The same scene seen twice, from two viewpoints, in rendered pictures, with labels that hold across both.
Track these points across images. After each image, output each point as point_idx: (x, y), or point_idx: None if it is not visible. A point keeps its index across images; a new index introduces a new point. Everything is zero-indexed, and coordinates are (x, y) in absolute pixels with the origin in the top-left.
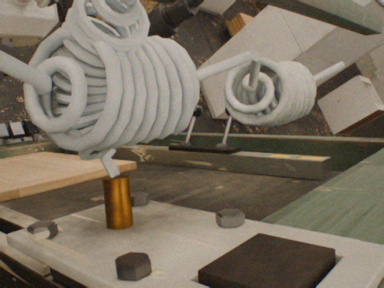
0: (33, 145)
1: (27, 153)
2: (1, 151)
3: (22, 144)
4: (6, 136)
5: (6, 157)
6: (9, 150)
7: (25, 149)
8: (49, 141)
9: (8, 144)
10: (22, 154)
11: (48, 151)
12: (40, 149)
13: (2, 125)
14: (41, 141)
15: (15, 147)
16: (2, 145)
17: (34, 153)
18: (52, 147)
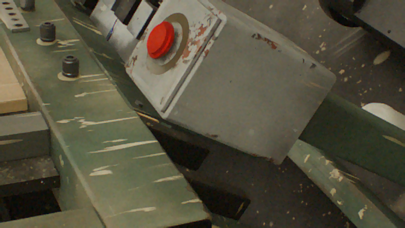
0: (21, 70)
1: (17, 79)
2: (5, 42)
3: (53, 60)
4: (133, 35)
5: (8, 59)
6: (9, 50)
7: (16, 66)
8: (40, 87)
9: (87, 49)
10: (15, 73)
11: (30, 105)
12: (25, 89)
13: (148, 9)
14: (65, 81)
15: (15, 51)
16: (40, 38)
17: (9, 86)
18: (32, 103)
